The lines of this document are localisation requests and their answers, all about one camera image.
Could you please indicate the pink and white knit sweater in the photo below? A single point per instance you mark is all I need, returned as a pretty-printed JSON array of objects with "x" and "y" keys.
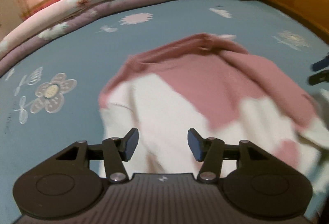
[{"x": 215, "y": 86}]

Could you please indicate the teal floral bed sheet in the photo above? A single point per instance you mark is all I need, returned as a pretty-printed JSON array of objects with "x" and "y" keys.
[{"x": 93, "y": 54}]

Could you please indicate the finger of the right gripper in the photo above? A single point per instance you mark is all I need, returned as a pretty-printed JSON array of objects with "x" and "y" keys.
[
  {"x": 322, "y": 64},
  {"x": 320, "y": 77}
]

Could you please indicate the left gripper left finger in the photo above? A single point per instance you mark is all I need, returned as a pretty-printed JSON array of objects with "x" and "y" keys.
[{"x": 75, "y": 178}]

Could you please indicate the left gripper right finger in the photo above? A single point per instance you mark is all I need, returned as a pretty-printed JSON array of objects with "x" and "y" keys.
[{"x": 252, "y": 180}]

